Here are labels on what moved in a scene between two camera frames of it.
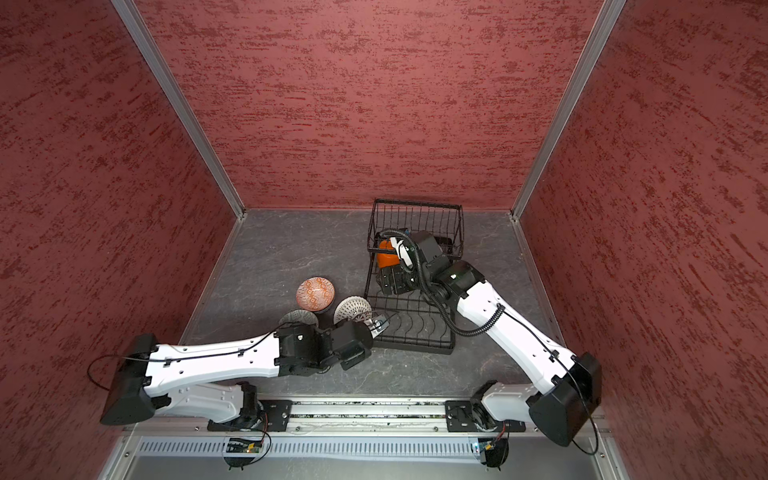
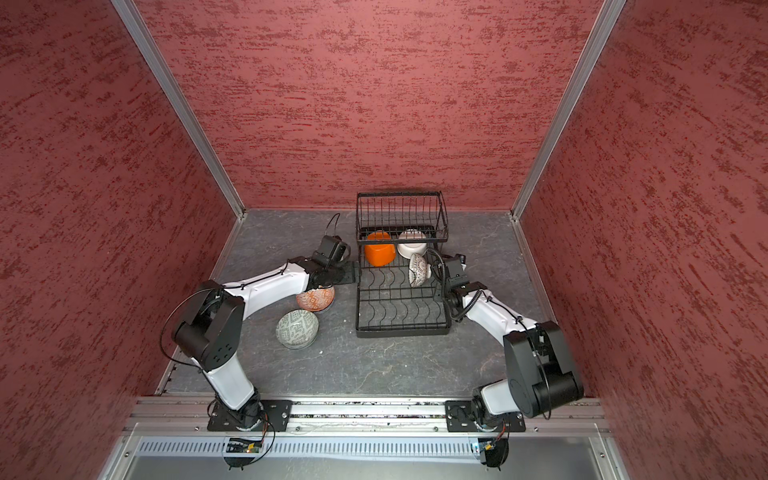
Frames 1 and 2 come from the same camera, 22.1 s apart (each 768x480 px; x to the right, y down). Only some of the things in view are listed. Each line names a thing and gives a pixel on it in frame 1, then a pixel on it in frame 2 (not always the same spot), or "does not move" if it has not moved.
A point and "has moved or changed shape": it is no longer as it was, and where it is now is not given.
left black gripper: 355,359 to 352,273
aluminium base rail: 336,417 does not move
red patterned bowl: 315,294 does not move
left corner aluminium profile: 133,20 does not move
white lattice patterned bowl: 354,308 has moved or changed shape
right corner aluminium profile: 605,23 does not move
